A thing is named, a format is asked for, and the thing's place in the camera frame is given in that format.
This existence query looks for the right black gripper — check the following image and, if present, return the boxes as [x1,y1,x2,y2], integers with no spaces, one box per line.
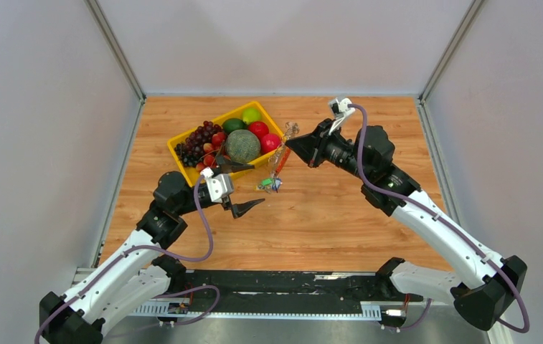
[285,118,371,182]

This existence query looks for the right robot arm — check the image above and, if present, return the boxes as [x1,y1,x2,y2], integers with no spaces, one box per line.
[286,119,530,333]

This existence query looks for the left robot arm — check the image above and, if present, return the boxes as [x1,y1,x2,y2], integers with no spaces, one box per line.
[34,156,262,343]

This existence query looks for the keys with coloured tags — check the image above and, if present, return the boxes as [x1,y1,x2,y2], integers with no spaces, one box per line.
[255,174,283,194]

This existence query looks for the pink red ball fruit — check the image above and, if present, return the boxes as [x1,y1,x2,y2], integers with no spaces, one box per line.
[260,133,282,155]

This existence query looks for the red cherry cluster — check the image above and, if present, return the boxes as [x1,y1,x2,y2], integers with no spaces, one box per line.
[195,131,230,172]

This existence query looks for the green netted melon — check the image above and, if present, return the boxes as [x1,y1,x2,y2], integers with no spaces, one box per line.
[225,130,261,163]

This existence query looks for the red apple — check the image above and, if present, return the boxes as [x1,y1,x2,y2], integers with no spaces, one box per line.
[247,121,270,140]

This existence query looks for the dark purple grape bunch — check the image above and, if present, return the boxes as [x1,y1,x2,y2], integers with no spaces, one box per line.
[175,121,223,167]

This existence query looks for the dark green avocado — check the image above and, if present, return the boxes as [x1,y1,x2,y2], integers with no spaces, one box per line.
[222,118,247,135]

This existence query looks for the light green lime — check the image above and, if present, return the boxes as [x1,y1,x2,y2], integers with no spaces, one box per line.
[241,107,262,125]

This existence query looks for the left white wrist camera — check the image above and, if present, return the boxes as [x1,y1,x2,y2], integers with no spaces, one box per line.
[200,168,235,203]

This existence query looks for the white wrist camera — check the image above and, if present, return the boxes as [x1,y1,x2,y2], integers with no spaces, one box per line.
[328,97,355,134]
[200,168,235,203]

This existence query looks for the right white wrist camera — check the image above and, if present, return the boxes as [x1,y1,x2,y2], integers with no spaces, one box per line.
[328,97,355,134]

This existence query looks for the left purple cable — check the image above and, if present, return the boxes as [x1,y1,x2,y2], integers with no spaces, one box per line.
[33,176,216,344]

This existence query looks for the purple cable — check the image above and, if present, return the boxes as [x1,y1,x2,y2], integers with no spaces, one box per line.
[346,103,531,334]
[33,176,216,344]

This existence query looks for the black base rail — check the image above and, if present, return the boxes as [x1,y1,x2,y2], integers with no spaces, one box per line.
[69,267,496,328]

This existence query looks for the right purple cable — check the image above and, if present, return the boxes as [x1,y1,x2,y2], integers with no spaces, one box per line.
[346,103,531,334]

